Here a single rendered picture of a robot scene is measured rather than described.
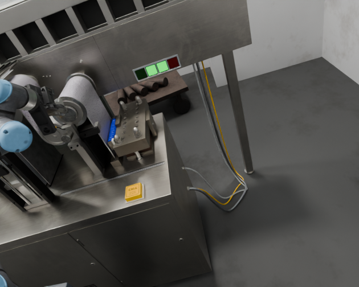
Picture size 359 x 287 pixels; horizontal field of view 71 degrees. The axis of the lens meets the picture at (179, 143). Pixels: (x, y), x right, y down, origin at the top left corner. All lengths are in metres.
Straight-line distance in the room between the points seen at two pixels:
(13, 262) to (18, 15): 1.17
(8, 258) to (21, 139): 0.92
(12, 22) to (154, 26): 0.64
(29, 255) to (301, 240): 1.56
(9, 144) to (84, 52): 0.78
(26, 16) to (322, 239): 2.02
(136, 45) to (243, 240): 1.40
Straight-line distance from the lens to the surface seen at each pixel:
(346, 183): 2.20
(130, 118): 1.38
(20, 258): 1.57
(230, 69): 1.66
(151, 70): 1.40
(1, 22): 1.50
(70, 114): 1.17
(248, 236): 1.92
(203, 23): 1.37
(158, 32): 1.36
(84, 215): 1.21
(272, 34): 3.47
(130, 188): 1.13
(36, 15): 1.43
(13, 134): 0.74
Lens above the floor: 1.67
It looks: 37 degrees down
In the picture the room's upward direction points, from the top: 22 degrees counter-clockwise
